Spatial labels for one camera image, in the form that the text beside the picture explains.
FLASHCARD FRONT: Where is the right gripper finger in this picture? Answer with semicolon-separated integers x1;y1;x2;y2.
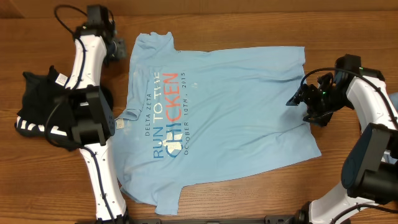
303;112;333;127
285;94;302;106

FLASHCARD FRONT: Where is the light blue printed t-shirt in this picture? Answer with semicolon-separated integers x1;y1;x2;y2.
113;32;321;215

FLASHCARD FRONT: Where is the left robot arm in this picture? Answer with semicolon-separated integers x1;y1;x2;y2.
65;4;129;223

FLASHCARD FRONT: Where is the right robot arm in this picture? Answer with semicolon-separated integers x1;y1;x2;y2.
264;54;397;224

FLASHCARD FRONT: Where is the blue denim garment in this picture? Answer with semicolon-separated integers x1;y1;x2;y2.
389;92;398;111

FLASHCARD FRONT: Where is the black folded t-shirt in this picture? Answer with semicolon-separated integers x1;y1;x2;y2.
14;65;114;152

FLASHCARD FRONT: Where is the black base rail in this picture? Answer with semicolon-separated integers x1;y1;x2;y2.
76;215;295;224

